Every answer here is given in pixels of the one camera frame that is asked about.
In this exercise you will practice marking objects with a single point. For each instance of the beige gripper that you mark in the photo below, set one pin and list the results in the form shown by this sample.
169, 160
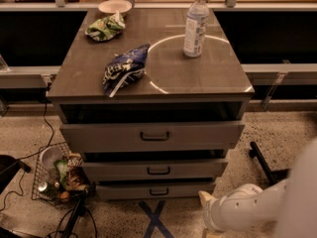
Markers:
215, 213

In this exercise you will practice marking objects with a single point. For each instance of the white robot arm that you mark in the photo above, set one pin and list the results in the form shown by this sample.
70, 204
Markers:
291, 203

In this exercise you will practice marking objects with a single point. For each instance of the grey three-drawer cabinet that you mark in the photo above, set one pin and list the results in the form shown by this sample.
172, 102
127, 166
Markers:
174, 88

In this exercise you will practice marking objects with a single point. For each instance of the blue tape cross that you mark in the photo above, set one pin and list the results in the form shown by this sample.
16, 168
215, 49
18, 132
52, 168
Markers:
155, 222

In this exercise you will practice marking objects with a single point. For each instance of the black chair base leg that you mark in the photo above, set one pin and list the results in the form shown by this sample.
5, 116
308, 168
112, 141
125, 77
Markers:
273, 177

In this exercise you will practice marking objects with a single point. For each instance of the black stand leg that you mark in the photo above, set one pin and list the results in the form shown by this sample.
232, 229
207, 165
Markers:
75, 213

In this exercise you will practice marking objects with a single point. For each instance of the green snack bag in basket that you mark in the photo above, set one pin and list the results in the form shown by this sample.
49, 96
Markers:
62, 168

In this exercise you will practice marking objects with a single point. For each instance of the blue chip bag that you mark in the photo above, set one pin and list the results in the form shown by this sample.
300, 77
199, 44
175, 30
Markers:
125, 69

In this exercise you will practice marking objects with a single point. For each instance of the clear plastic cup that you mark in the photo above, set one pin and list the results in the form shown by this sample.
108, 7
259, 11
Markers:
49, 156

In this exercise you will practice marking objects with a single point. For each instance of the soda can in basket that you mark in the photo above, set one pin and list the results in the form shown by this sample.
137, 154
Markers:
45, 188

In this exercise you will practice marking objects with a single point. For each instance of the clear plastic water bottle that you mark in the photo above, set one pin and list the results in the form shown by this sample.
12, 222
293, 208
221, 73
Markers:
195, 28

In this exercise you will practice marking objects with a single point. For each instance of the green chip bag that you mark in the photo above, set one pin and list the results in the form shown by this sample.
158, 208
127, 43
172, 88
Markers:
105, 29

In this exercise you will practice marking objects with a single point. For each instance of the white bowl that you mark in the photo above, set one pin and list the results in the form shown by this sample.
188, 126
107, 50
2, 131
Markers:
112, 6

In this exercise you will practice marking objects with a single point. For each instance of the wire basket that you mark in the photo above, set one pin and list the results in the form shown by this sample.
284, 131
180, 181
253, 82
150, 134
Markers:
77, 181

